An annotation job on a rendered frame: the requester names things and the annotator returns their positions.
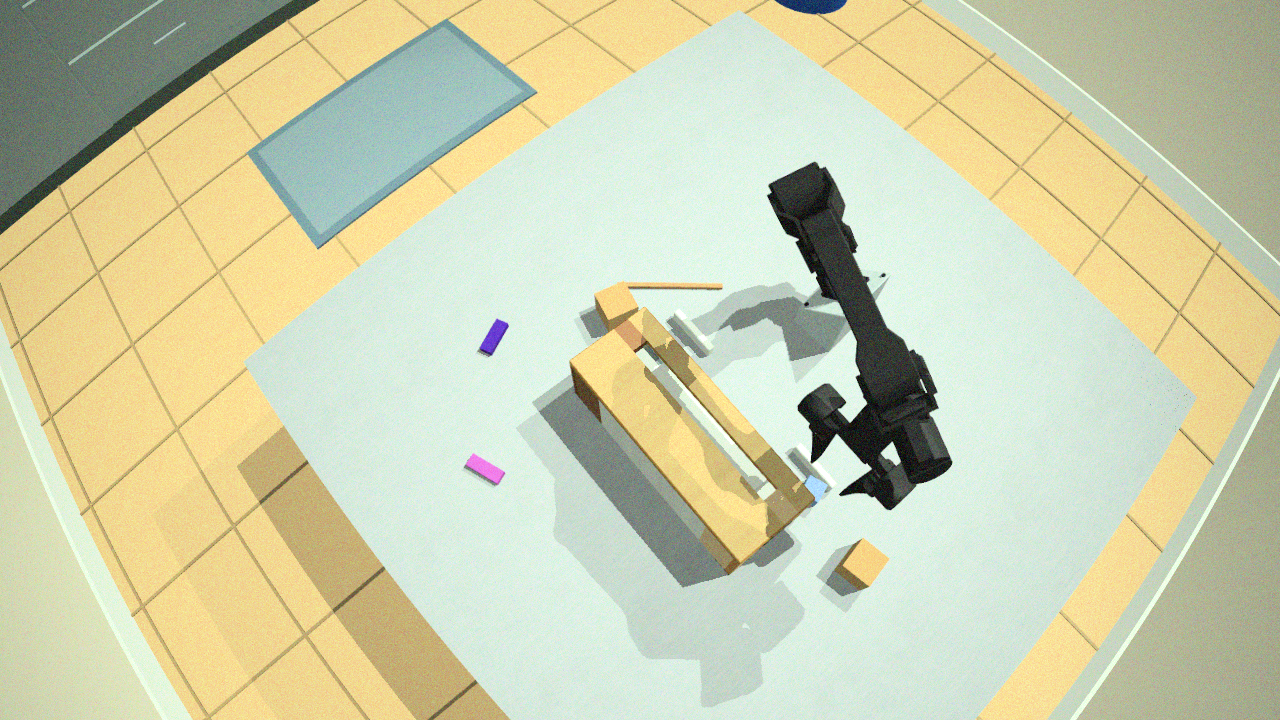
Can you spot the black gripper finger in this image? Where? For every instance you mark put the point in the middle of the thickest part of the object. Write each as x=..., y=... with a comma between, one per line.
x=861, y=485
x=819, y=442

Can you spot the pink rectangular block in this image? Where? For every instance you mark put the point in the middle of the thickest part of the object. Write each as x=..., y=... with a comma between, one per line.
x=485, y=468

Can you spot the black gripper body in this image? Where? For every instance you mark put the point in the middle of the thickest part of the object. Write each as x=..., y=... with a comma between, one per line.
x=821, y=408

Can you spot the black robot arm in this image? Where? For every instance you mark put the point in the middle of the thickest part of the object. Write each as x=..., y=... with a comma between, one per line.
x=810, y=208

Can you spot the small purple block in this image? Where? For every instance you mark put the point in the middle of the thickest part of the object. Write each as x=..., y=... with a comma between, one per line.
x=494, y=336

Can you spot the blue block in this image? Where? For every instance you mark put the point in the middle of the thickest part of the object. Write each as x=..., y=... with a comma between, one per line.
x=816, y=487

